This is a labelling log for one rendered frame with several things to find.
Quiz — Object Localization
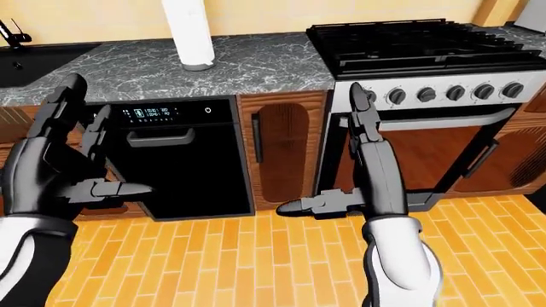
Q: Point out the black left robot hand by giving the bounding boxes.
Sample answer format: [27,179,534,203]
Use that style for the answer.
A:
[0,72,154,222]

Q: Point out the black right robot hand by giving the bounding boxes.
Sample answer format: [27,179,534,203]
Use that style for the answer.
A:
[276,81,410,222]

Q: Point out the wooden cabinet under sink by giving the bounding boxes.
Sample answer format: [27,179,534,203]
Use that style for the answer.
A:
[0,103,146,222]

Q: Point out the silver oven with glass door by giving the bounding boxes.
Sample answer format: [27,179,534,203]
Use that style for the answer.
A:
[313,70,546,212]

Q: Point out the black oven knob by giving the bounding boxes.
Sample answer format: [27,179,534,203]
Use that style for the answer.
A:
[416,85,438,103]
[473,82,496,100]
[445,84,467,101]
[386,87,408,106]
[501,81,526,99]

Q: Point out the narrow wooden cabinet door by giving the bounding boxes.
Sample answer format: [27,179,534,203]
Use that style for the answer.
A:
[235,90,328,211]

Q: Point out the black kitchen sink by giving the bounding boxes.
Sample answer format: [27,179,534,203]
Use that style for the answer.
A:
[0,43,103,89]

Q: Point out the black gas stove top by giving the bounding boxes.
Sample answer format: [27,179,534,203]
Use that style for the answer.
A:
[305,17,546,81]

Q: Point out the black sink faucet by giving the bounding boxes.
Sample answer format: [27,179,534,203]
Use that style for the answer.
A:
[0,18,33,49]

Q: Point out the black dishwasher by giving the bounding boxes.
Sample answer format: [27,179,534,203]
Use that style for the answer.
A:
[84,95,256,222]

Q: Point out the white paper towel roll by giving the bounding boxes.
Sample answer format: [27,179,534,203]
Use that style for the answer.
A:
[160,0,216,72]

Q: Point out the dishwasher grey handle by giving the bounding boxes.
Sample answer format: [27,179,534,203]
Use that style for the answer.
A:
[125,127,197,148]

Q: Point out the black cabinet door handle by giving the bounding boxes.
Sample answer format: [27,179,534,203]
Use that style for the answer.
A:
[251,112,264,164]

